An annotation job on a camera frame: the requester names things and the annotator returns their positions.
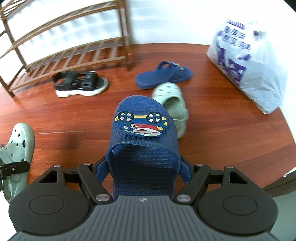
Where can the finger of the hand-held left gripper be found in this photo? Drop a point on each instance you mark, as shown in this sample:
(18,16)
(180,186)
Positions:
(16,168)

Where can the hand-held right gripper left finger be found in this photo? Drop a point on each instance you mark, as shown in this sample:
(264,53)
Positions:
(101,172)

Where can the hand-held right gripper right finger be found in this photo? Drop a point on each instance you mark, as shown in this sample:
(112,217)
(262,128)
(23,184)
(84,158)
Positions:
(186,175)

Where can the pale green clog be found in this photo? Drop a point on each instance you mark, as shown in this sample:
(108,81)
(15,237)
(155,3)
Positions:
(19,143)
(175,109)

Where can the blue slide slipper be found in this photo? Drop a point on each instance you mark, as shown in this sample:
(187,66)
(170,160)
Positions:
(141,148)
(159,76)

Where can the black sport sandal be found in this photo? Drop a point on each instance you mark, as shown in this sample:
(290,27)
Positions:
(87,81)

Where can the wooden shoe rack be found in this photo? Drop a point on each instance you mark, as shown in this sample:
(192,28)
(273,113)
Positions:
(126,34)

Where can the white printed plastic bag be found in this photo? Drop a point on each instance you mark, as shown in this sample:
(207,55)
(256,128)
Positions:
(249,69)

